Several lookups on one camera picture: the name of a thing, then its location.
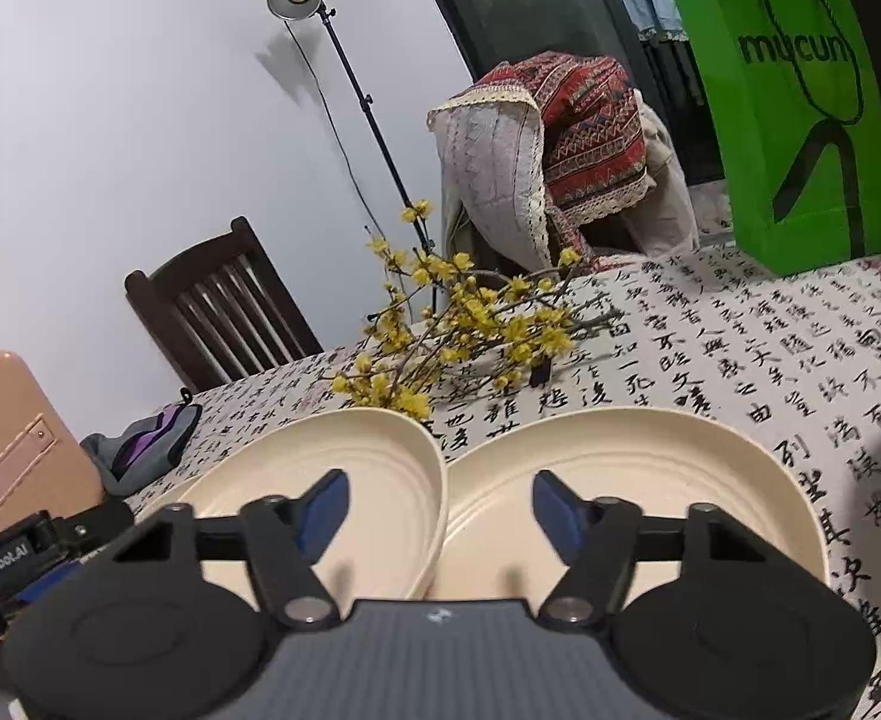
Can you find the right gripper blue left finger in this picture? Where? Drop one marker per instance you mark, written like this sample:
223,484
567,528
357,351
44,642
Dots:
284,538

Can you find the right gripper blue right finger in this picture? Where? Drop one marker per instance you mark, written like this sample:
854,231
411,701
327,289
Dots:
596,540

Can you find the cream plate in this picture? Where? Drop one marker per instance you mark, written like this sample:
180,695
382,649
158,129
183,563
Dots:
662,460
374,490

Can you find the pink small suitcase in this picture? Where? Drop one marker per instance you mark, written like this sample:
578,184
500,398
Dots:
42,468

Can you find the grey purple cloth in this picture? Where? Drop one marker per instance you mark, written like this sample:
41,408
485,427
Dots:
148,449

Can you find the dark wooden chair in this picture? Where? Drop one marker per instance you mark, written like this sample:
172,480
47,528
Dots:
220,312

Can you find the yellow flower branch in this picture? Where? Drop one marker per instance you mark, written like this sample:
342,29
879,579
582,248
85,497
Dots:
452,330

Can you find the calligraphy print tablecloth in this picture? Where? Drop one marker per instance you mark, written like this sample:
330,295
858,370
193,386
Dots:
792,363

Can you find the patterned blanket on chair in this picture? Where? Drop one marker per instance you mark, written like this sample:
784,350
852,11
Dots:
557,152

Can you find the green paper bag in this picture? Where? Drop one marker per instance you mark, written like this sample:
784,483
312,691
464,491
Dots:
797,112

